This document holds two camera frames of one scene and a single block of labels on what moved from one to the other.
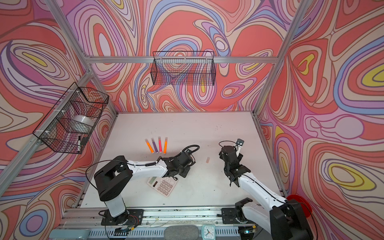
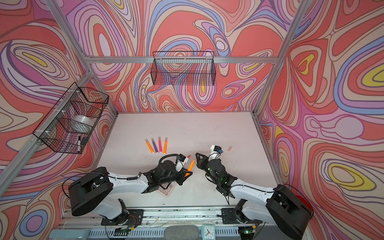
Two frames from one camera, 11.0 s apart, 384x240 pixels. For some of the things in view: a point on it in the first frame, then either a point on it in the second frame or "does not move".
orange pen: x=165 y=145 does not move
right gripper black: x=221 y=154 -> x=200 y=162
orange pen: x=149 y=146 does not move
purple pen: x=154 y=145 does not move
